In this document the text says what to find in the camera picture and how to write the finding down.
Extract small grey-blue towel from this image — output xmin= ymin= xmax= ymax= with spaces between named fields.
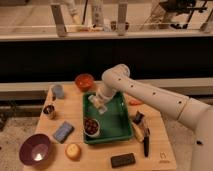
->
xmin=97 ymin=104 xmax=107 ymax=114

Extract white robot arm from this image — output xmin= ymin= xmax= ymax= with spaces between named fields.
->
xmin=89 ymin=64 xmax=213 ymax=171

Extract green plastic tray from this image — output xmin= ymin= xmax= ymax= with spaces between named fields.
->
xmin=83 ymin=92 xmax=133 ymax=145

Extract cup of dark berries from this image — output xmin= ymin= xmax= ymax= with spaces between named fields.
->
xmin=84 ymin=118 xmax=100 ymax=137

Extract orange bowl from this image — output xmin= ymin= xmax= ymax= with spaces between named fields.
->
xmin=75 ymin=73 xmax=94 ymax=91

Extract orange carrot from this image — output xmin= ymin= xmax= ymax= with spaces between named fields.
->
xmin=129 ymin=100 xmax=143 ymax=106

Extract blue-grey cup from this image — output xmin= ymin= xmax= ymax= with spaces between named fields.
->
xmin=51 ymin=84 xmax=64 ymax=99

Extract blue sponge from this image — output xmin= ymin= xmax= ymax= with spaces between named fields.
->
xmin=53 ymin=122 xmax=74 ymax=143

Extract small metal can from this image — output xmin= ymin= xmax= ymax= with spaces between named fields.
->
xmin=43 ymin=105 xmax=56 ymax=119

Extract round yellow bread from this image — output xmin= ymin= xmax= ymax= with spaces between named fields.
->
xmin=65 ymin=143 xmax=81 ymax=160

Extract black rectangular block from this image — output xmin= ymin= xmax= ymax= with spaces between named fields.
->
xmin=111 ymin=153 xmax=135 ymax=168

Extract purple bowl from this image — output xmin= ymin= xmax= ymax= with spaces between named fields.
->
xmin=19 ymin=134 xmax=52 ymax=166

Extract wooden table railing posts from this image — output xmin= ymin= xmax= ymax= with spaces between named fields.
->
xmin=50 ymin=0 xmax=213 ymax=38

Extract black office chair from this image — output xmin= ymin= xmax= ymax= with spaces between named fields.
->
xmin=160 ymin=0 xmax=207 ymax=29

